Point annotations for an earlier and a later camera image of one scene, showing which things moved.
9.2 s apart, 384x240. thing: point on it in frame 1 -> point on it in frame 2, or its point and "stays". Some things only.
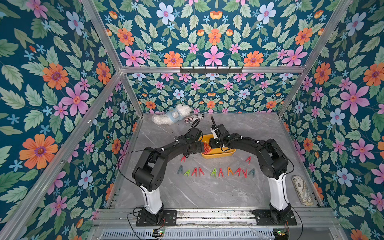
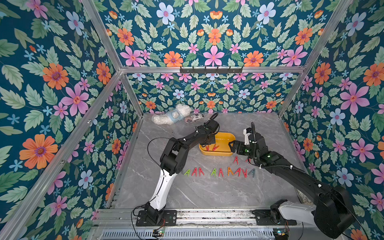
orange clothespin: [230, 170] stays
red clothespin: [200, 171] stays
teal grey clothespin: [252, 172] stays
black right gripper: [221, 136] -> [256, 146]
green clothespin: [214, 172] stays
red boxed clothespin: [207, 148] -> [236, 159]
